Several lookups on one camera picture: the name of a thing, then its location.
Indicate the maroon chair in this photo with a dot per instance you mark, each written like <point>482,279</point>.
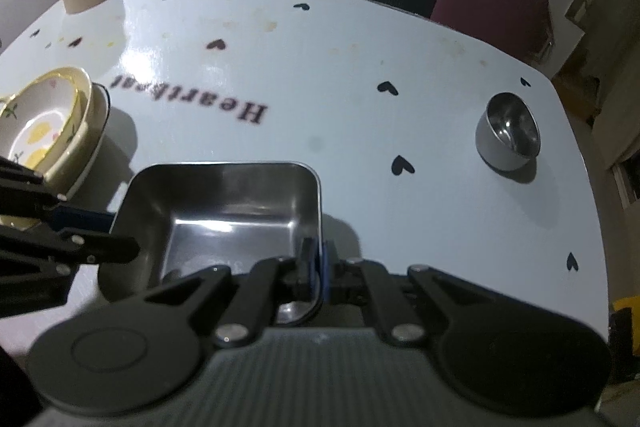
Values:
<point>495,12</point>

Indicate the floral bowl yellow rim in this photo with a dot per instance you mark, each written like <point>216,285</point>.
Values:
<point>35,127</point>

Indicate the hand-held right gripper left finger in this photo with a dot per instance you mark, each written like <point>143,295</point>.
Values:
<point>309,269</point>

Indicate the small round steel bowl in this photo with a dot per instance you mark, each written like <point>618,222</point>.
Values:
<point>510,132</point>

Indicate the white floral plate blue rim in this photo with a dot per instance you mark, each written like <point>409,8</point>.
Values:
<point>100,132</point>

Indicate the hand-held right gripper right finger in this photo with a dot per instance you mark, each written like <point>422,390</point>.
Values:
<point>327,274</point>

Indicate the steel rectangular tray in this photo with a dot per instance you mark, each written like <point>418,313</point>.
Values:
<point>225,202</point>

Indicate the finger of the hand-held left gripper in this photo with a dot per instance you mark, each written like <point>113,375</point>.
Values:
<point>110,249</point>
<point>82,218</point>

